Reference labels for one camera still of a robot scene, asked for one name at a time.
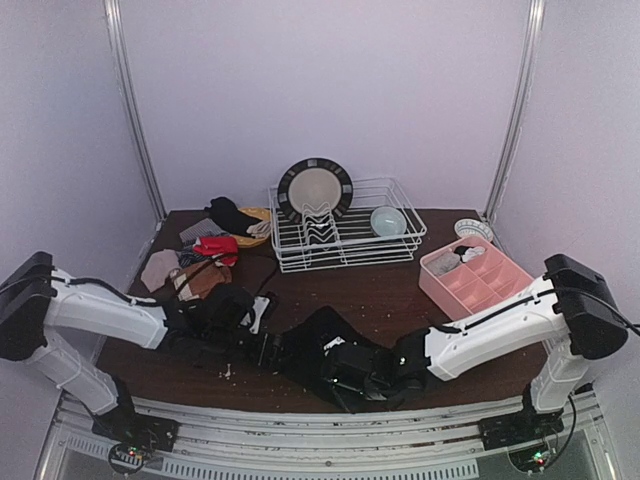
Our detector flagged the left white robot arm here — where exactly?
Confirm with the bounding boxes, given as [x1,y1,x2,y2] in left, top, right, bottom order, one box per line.
[1,252,276,438]

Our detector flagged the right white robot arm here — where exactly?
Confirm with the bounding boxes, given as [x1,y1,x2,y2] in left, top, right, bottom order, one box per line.
[321,254,635,415]

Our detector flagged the brown underwear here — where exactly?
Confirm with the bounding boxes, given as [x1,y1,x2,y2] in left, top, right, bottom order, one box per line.
[171,262,232,301]

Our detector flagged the red underwear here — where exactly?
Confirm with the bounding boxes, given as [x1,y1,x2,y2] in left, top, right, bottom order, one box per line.
[193,236,239,267]

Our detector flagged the beige underwear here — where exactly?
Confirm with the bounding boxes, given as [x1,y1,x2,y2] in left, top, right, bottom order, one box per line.
[140,249,180,293]

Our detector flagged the grey striped underwear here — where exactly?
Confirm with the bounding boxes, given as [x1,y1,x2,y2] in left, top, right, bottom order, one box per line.
[179,218,229,246]

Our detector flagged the grey rolled underwear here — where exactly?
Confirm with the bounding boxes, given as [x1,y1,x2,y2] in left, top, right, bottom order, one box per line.
[426,252,462,277]

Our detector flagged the black and white rolled underwear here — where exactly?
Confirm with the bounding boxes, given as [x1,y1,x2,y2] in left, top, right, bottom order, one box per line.
[453,245,486,264]

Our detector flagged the beige white socks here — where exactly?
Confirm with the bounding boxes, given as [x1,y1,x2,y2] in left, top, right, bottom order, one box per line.
[247,221,272,239]

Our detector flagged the black cloth on plate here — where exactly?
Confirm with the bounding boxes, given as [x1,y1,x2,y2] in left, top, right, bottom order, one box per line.
[204,197,260,237]

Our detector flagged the pink divided organizer box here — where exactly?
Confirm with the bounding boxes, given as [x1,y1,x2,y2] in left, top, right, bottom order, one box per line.
[418,236,533,321]

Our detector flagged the light blue ceramic bowl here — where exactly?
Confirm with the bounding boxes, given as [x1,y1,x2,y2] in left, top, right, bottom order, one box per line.
[370,206,407,237]

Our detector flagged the dark rimmed beige plate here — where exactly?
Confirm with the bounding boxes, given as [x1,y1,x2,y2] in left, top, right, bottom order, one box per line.
[276,158,354,223]

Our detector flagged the blue patterned yellow bowl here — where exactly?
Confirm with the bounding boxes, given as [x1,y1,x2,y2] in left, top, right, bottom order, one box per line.
[454,218,494,243]

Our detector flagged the white wire dish rack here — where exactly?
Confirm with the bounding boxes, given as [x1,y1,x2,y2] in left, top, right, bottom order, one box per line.
[269,177,427,274]

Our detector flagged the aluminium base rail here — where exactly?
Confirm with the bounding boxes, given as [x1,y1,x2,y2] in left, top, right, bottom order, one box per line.
[34,391,624,479]

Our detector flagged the left aluminium frame post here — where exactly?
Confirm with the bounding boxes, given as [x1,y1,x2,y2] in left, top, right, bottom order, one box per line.
[103,0,167,222]

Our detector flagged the aluminium frame post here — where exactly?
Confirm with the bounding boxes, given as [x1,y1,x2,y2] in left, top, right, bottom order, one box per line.
[103,0,167,222]
[484,0,546,224]

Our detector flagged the right aluminium frame post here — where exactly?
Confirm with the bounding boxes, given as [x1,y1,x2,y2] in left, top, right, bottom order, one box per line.
[484,0,546,224]

